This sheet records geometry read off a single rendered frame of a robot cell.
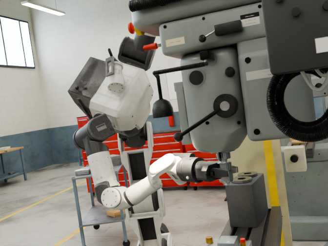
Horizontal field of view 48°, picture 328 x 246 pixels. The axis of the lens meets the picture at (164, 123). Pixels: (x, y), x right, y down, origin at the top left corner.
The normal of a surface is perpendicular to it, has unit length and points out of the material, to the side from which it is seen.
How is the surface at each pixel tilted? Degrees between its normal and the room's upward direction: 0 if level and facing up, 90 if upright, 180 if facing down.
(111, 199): 78
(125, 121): 141
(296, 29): 90
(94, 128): 73
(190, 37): 90
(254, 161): 90
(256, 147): 90
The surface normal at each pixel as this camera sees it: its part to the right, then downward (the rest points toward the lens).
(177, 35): -0.33, 0.10
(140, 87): 0.55, -0.11
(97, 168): -0.31, -0.12
